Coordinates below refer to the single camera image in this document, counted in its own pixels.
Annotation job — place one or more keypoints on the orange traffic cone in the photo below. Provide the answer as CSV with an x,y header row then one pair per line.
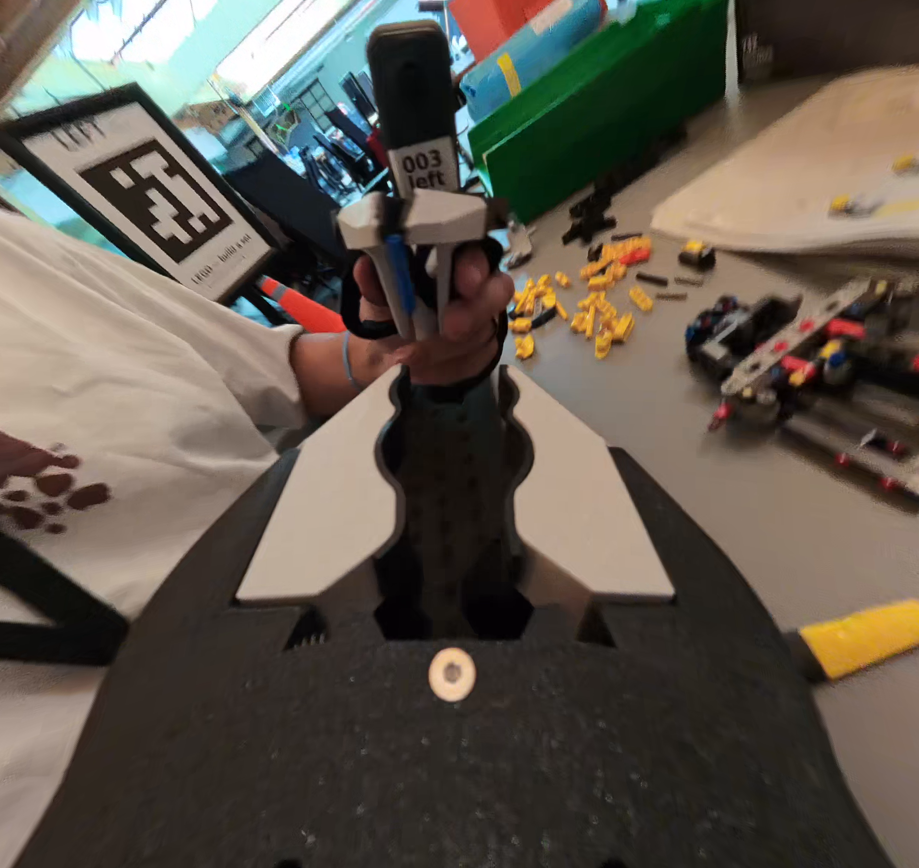
x,y
301,308

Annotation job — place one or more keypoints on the blue lego pin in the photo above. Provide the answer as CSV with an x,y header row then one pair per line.
x,y
400,272

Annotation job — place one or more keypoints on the instruction booklet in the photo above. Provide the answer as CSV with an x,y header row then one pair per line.
x,y
790,179

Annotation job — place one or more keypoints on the grey lego piece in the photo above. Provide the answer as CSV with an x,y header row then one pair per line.
x,y
518,247

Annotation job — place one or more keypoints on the black yellow lego piece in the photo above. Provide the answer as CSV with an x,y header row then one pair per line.
x,y
696,254

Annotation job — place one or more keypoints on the black lego pin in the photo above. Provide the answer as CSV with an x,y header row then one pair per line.
x,y
651,279

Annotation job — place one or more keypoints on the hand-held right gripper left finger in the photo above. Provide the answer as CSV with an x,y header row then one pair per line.
x,y
323,523

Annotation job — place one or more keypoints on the person's left hand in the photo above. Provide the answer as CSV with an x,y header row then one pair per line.
x,y
467,322

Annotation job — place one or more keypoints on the blue roll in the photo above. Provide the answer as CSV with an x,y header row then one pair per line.
x,y
538,50

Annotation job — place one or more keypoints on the pile of yellow lego pieces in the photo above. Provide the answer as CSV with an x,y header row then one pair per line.
x,y
599,308

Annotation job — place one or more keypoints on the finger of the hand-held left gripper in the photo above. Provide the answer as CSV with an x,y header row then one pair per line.
x,y
449,218
362,225

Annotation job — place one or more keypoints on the lego set box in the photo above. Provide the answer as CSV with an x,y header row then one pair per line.
x,y
811,14

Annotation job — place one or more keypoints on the blue wristband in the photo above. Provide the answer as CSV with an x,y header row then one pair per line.
x,y
350,362

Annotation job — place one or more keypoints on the green plastic bin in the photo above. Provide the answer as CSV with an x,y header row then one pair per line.
x,y
596,114

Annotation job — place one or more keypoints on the person's left forearm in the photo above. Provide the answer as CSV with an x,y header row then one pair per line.
x,y
323,373

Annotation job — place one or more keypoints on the yellow lego panel piece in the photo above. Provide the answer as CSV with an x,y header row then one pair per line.
x,y
854,638

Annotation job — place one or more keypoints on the person's white printed shirt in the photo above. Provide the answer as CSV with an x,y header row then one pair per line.
x,y
143,380

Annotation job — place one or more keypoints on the lego car chassis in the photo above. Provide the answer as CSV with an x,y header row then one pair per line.
x,y
804,358

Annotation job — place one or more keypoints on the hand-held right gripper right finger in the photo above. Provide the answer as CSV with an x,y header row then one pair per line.
x,y
589,523

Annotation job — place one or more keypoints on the framed black white marker sign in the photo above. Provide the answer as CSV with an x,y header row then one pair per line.
x,y
143,186

